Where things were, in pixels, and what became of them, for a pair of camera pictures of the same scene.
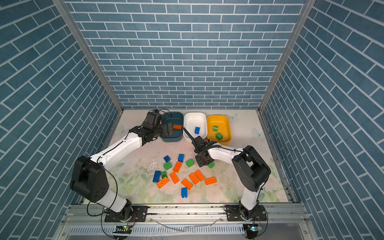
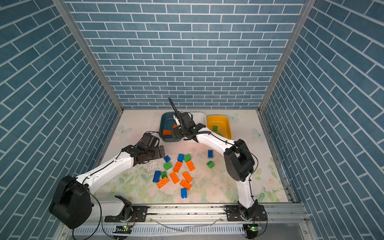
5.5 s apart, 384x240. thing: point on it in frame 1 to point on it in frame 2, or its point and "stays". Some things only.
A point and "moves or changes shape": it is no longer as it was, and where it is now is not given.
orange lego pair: (200, 176) moves or changes shape
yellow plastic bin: (223, 122) stays
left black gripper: (162, 127) to (158, 154)
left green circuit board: (122, 229) stays
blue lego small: (166, 158) stays
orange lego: (160, 183) stays
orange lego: (210, 180) to (187, 176)
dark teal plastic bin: (176, 118) stays
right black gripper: (199, 163) to (176, 130)
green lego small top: (211, 165) stays
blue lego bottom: (184, 192) stays
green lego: (167, 166) stays
